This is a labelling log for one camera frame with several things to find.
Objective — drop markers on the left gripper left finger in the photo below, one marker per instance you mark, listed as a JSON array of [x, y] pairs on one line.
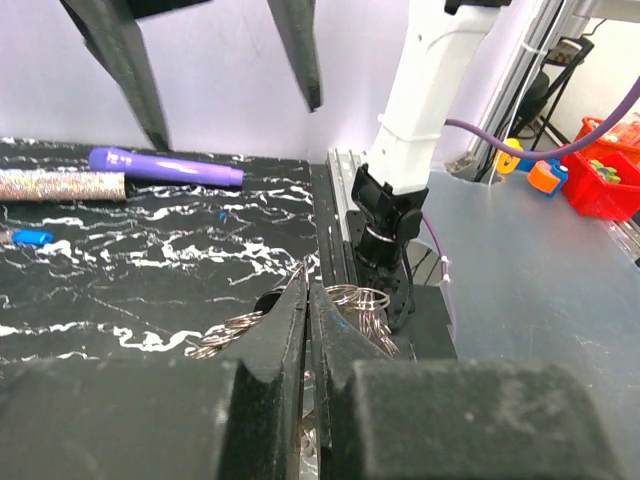
[[233, 416]]

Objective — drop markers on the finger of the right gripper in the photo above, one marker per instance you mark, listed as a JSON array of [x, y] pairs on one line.
[[294, 20], [112, 35]]

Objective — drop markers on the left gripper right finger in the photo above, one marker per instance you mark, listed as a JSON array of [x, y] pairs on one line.
[[385, 418]]

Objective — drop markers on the large toothed keyring disc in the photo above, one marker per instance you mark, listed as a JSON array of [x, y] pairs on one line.
[[366, 304]]

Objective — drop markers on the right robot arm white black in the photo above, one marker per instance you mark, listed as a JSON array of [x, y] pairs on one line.
[[391, 186]]

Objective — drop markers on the glitter toy microphone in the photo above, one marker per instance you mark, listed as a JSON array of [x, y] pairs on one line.
[[41, 185]]

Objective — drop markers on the orange blue toy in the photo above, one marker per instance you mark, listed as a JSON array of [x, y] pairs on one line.
[[548, 176]]

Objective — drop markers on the red plastic bin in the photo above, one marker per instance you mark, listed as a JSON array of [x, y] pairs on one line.
[[603, 179]]

